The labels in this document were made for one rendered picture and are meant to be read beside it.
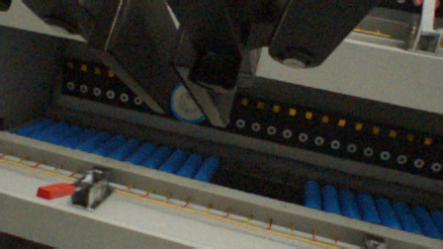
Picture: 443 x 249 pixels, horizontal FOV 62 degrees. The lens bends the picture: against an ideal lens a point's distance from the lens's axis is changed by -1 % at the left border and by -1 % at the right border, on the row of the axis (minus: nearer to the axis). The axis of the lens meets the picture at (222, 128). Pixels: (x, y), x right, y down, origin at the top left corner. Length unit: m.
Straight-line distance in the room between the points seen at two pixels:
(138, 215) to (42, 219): 0.09
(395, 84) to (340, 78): 0.05
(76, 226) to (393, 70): 0.31
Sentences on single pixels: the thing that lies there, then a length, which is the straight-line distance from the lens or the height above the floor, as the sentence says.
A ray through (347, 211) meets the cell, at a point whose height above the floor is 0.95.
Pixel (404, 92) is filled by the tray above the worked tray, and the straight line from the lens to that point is 0.35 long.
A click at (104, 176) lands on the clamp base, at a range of 0.38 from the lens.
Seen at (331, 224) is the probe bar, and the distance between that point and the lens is 0.37.
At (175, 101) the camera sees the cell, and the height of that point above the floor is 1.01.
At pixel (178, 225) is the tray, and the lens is 0.36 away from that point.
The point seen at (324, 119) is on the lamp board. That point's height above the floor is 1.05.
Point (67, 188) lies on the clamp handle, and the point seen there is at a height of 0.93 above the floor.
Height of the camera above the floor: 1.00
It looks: 2 degrees up
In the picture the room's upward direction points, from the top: 13 degrees clockwise
